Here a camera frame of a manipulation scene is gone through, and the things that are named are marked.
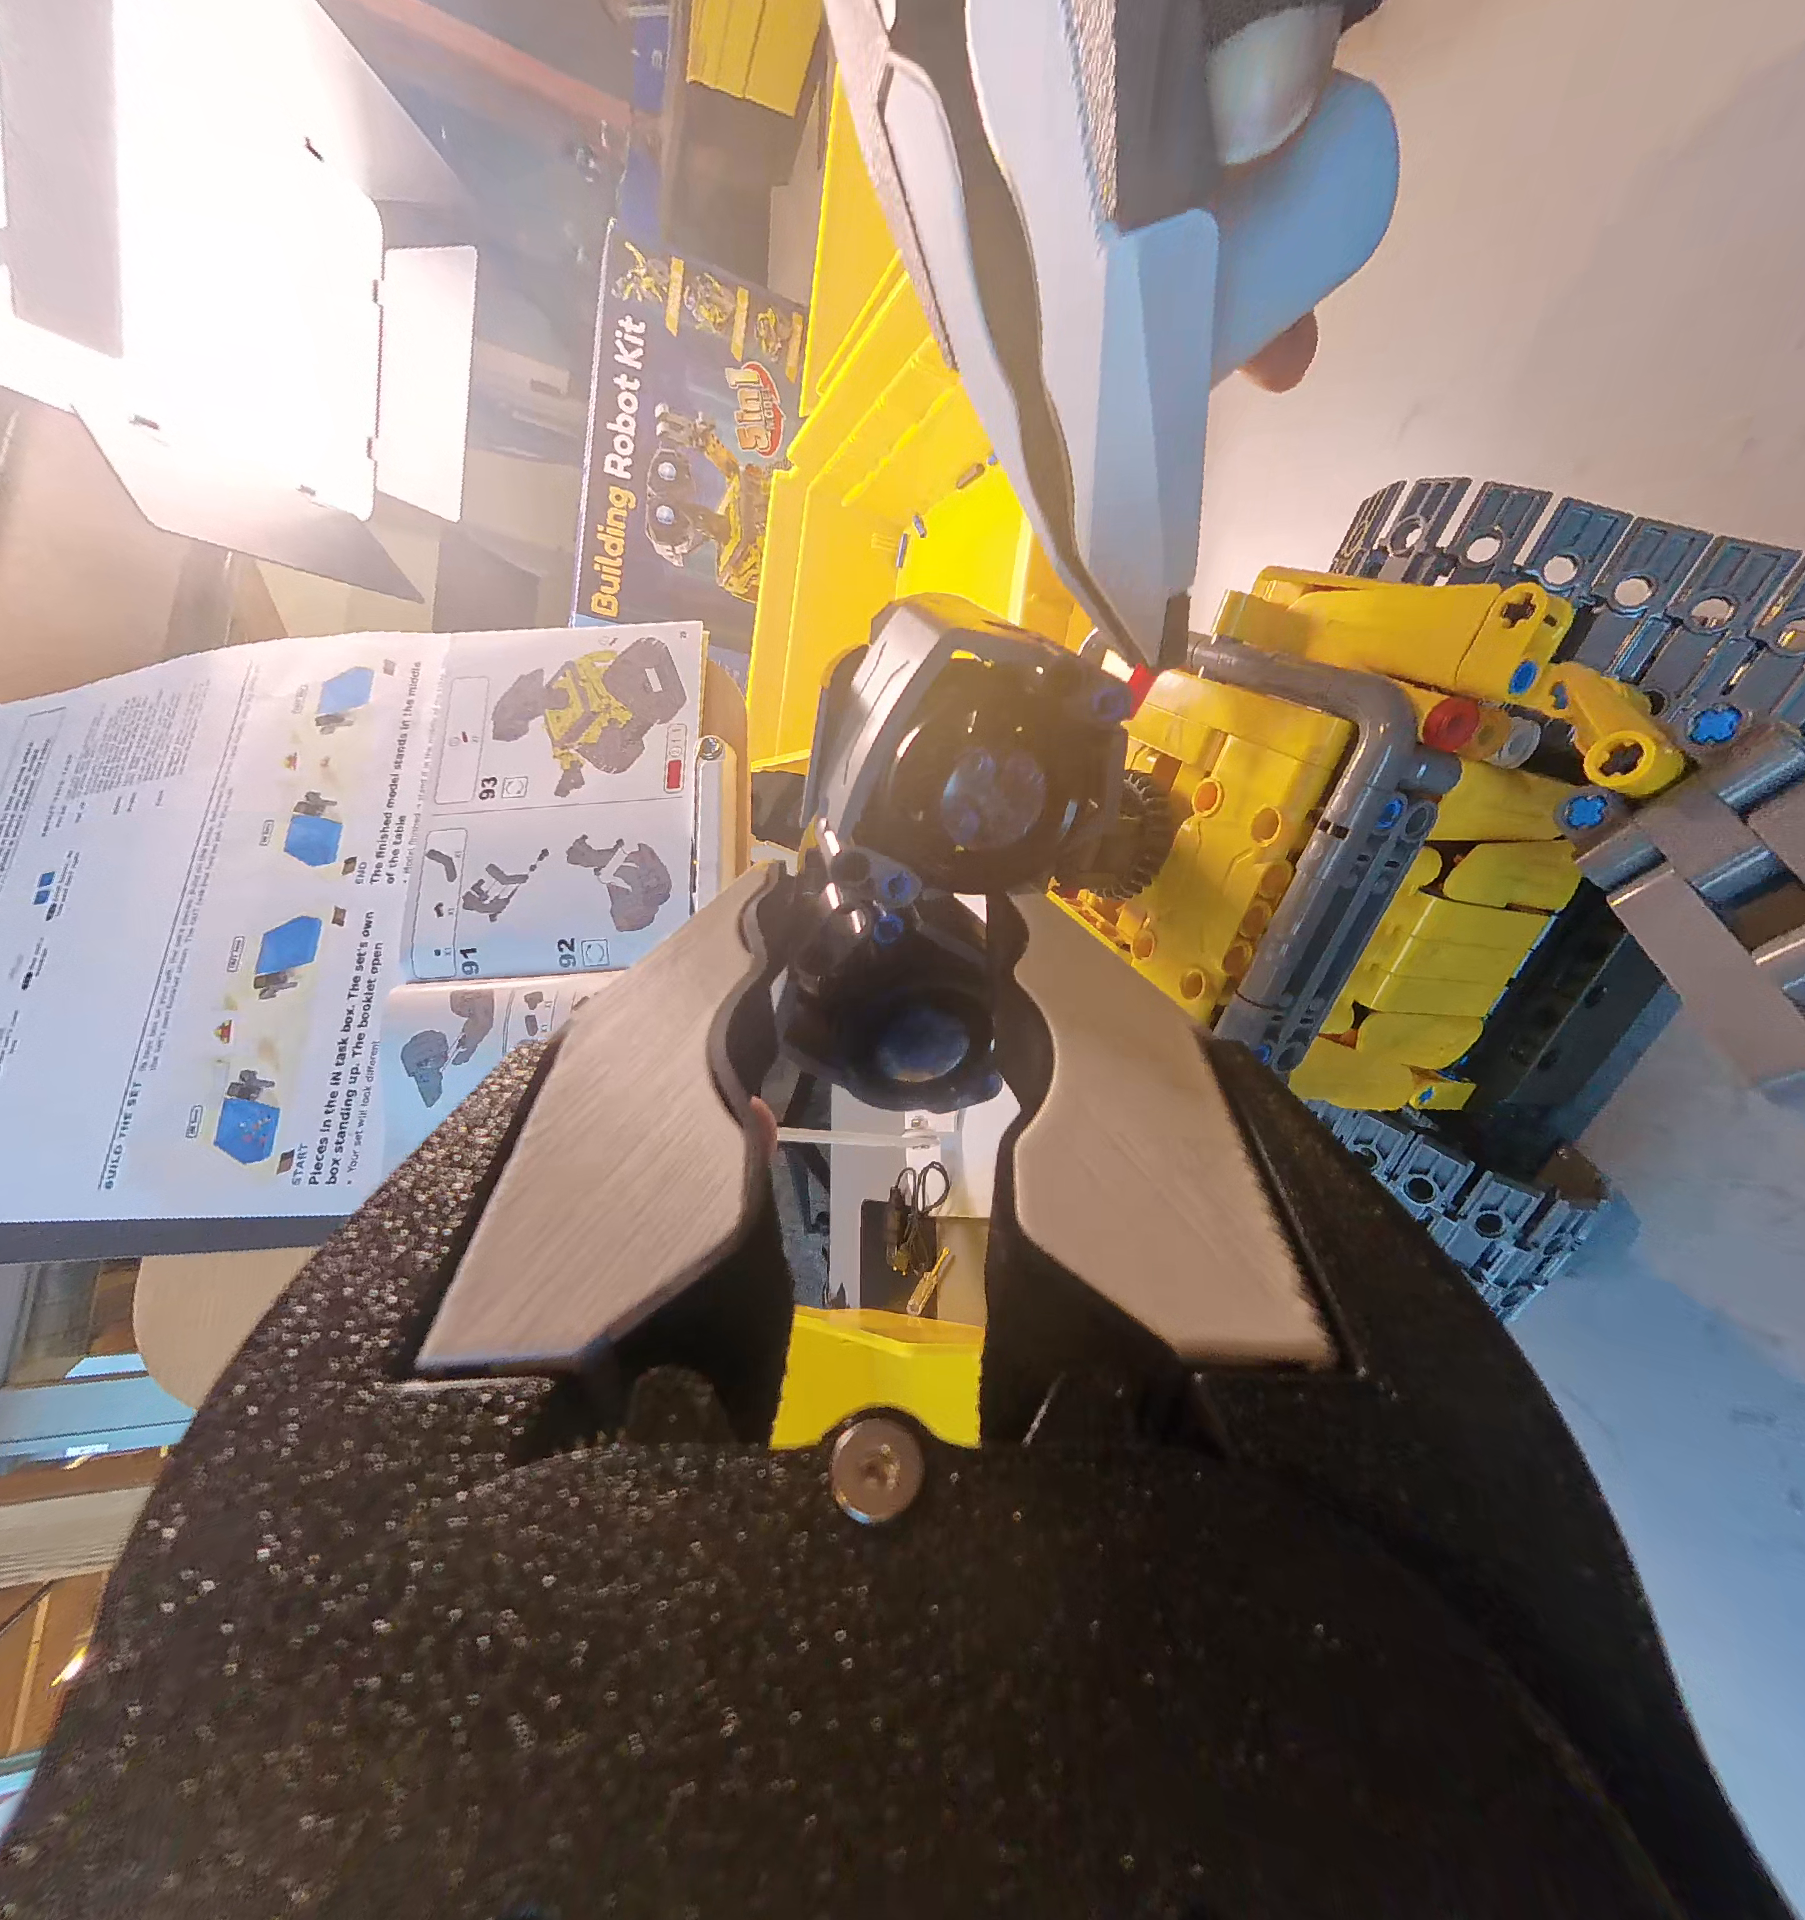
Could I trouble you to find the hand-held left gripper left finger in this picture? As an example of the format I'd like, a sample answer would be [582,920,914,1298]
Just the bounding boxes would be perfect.
[418,872,798,1387]

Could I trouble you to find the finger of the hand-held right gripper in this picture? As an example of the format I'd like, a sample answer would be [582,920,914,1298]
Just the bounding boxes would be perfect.
[1219,78,1406,392]
[828,0,1239,668]

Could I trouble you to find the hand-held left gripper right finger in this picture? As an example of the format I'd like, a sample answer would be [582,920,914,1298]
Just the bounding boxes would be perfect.
[978,894,1338,1382]

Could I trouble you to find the yellow tracked toy robot body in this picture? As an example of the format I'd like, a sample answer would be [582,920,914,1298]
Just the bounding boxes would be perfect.
[1068,475,1805,1323]

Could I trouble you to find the grey toy robot head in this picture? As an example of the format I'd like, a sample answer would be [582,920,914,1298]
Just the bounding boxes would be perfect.
[758,596,1143,1128]

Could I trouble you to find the yellow plastic bin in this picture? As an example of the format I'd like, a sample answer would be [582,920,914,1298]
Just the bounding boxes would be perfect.
[730,91,1097,789]
[773,1298,994,1447]
[677,0,830,122]

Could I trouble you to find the robot kit box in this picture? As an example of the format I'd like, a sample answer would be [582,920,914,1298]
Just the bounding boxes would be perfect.
[568,216,813,638]

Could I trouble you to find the building instruction booklet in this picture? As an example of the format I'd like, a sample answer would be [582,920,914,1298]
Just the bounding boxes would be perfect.
[0,622,710,1270]

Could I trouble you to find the bright ceiling light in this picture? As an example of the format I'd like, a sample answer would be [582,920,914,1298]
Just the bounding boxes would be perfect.
[0,0,485,578]

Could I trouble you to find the black cable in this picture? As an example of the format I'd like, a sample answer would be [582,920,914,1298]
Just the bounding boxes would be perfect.
[879,1156,965,1298]

